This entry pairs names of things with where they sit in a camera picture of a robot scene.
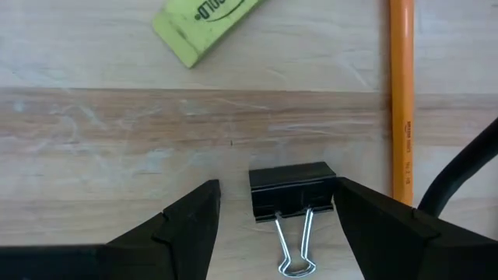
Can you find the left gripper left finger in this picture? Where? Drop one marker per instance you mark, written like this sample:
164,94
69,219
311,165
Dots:
175,241

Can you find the yellow-green eraser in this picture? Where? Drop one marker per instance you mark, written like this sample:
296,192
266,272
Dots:
202,27

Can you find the black binder clip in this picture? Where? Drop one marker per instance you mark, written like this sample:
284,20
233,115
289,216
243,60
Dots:
292,190

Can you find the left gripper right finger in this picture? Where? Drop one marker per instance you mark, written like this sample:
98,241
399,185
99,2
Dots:
389,241

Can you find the yellow pencil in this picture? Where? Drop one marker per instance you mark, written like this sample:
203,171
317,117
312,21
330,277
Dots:
402,97

